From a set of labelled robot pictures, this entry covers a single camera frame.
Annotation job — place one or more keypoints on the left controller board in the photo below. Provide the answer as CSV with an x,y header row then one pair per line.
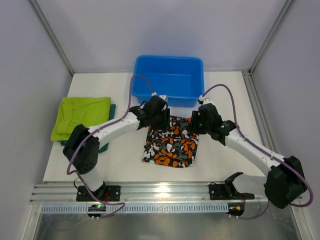
x,y
95,211

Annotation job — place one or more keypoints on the aluminium mounting rail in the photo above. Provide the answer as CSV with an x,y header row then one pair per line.
x,y
130,192

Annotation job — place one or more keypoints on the blue plastic bin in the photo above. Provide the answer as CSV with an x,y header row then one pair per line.
x,y
181,79

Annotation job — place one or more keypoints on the lime green shorts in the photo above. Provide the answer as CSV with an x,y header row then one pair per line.
x,y
73,111

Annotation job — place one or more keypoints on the right aluminium frame post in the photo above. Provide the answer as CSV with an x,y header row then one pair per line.
x,y
272,33

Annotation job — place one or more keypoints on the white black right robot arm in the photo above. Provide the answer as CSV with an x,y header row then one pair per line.
x,y
283,179

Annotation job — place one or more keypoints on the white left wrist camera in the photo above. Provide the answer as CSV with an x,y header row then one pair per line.
x,y
162,96

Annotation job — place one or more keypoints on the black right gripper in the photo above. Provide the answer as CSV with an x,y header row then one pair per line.
x,y
195,124

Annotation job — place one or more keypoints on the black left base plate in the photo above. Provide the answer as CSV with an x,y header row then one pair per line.
x,y
112,193

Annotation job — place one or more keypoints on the left aluminium frame post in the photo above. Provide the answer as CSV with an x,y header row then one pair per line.
x,y
51,35

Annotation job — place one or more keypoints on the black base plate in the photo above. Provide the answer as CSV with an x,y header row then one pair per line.
x,y
223,191
112,193

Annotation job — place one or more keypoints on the grey slotted cable duct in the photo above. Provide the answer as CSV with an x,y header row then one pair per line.
x,y
139,208

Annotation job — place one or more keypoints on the right side aluminium rail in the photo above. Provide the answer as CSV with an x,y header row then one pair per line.
x,y
264,130

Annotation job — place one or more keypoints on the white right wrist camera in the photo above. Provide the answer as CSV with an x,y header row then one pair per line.
x,y
203,100

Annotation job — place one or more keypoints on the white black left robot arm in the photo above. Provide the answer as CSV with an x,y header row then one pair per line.
x,y
84,143

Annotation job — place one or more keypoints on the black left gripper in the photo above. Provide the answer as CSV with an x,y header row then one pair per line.
x,y
163,119

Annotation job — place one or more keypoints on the controller board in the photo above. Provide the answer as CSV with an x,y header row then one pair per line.
x,y
95,211
235,210

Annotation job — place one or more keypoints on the dark green shorts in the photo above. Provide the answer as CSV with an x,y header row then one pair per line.
x,y
104,148

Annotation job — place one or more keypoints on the orange black patterned shorts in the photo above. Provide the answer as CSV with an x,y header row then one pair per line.
x,y
174,147

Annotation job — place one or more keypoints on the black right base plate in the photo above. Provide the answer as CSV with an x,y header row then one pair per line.
x,y
223,191

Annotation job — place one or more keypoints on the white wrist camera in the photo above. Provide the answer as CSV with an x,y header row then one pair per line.
x,y
203,100
162,96

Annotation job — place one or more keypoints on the right controller board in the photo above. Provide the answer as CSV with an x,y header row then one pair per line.
x,y
235,210

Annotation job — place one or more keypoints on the aluminium frame post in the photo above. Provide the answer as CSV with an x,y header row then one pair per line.
x,y
272,33
51,35

